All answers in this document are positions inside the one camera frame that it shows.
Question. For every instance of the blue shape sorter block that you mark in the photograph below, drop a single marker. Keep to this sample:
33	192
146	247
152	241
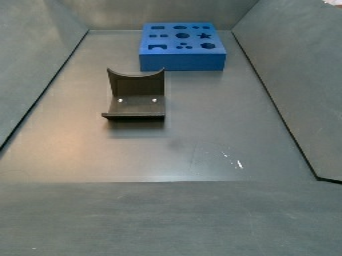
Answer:
181	46

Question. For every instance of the black curved holder bracket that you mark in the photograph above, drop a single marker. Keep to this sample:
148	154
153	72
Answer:
138	96

